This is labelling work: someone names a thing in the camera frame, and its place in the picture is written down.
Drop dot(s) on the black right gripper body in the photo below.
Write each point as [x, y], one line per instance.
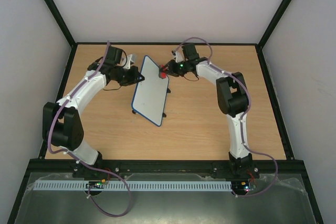
[172, 68]

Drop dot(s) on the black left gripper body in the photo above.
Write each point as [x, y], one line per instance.
[125, 79]

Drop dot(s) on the red whiteboard eraser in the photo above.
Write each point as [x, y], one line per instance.
[160, 74]

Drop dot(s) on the small blue-framed whiteboard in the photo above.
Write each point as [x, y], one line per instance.
[149, 97]

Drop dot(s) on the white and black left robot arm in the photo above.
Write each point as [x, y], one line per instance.
[62, 126]

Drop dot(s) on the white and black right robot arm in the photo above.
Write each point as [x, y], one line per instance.
[232, 97]

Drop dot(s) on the left controller circuit board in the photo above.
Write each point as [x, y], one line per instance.
[98, 184]

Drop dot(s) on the controller circuit board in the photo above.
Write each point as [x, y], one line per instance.
[242, 187]
[98, 184]

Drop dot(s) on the right controller circuit board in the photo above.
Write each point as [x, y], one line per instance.
[242, 187]

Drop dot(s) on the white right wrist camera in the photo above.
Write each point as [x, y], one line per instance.
[177, 57]

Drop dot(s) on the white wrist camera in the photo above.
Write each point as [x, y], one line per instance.
[177, 57]
[128, 61]

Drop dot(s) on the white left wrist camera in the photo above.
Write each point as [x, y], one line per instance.
[128, 61]

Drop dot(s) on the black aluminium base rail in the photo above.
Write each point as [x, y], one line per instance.
[214, 169]

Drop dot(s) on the black enclosure frame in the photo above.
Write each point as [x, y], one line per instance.
[288, 166]

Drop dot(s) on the light blue slotted cable duct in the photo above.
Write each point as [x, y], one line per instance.
[76, 185]

